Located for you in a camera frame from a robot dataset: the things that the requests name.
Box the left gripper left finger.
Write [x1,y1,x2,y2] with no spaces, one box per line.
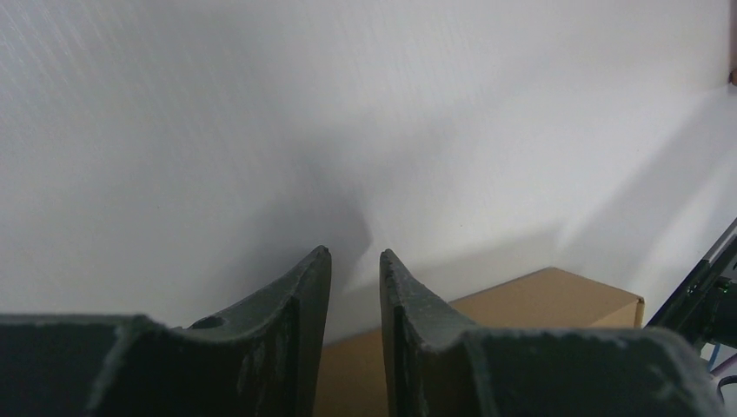
[1,246,332,416]

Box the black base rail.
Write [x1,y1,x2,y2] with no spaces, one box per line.
[647,222,736,349]

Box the brown cardboard box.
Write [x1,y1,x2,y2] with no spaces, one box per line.
[313,268,645,416]

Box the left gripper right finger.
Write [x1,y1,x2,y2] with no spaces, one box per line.
[380,250,727,416]

